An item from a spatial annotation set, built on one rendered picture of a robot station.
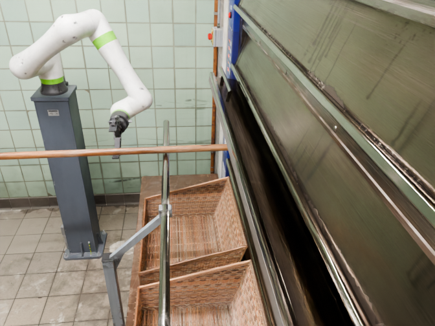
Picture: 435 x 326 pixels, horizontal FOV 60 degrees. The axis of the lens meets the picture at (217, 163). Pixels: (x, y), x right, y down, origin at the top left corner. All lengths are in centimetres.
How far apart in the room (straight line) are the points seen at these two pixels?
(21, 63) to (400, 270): 188
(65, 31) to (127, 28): 92
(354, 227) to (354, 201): 5
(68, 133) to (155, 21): 94
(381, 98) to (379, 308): 32
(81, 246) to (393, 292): 241
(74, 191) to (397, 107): 221
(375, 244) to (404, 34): 33
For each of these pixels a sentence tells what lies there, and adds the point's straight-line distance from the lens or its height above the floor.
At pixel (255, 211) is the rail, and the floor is 143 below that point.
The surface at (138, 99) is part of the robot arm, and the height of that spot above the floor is 127.
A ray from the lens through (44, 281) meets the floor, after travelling 283.
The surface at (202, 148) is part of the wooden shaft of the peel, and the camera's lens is 161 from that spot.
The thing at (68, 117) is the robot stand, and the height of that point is 108.
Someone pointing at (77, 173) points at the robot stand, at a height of 70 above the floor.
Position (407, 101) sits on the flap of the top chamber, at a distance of 58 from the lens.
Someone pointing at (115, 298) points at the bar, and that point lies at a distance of 162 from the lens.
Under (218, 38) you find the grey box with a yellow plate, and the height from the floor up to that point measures 146.
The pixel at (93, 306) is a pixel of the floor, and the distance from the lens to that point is 259.
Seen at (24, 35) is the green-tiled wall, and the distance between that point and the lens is 287.
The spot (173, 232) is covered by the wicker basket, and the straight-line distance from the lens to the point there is 209.
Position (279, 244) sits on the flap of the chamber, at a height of 141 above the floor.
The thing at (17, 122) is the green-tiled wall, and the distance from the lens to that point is 312.
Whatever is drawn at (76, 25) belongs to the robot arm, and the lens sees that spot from 186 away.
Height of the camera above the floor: 198
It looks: 31 degrees down
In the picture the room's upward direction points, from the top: 2 degrees clockwise
